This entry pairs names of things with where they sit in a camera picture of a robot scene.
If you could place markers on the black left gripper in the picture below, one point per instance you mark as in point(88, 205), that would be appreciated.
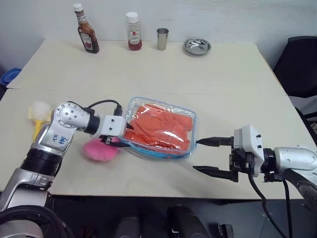
point(106, 139)

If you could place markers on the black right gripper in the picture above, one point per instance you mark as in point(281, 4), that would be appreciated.
point(241, 159)

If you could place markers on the clear plastic zip pouch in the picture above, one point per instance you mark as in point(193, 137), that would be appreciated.
point(190, 116)

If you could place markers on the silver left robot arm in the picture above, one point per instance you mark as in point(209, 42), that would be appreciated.
point(65, 116)

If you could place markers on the orange cloth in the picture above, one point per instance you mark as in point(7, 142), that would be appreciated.
point(158, 126)

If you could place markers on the pink fluffy sponge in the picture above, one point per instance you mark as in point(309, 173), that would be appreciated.
point(99, 151)

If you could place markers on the small dark block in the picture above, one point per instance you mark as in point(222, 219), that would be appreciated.
point(226, 230)

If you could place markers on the yellow brush with white head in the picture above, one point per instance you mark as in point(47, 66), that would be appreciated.
point(39, 110)

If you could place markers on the grey dark rounded shape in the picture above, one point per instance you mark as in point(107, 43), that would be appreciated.
point(131, 226)

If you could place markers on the red ketchup bottle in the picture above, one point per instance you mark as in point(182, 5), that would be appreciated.
point(134, 34)

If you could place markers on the steel cup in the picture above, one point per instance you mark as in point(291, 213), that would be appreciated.
point(162, 39)

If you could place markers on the brown sauce bottle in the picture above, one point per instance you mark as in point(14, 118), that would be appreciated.
point(88, 37)

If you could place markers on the round steel bowl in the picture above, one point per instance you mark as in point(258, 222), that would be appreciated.
point(197, 47)

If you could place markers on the black office chair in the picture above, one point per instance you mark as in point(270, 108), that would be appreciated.
point(297, 64)

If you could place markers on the blue plastic container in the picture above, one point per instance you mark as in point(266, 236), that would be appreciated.
point(9, 76)

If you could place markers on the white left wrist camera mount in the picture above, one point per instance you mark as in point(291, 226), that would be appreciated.
point(112, 125)

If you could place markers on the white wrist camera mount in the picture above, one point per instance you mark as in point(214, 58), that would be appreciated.
point(112, 125)
point(250, 141)

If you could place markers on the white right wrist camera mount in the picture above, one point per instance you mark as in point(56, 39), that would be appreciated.
point(250, 141)

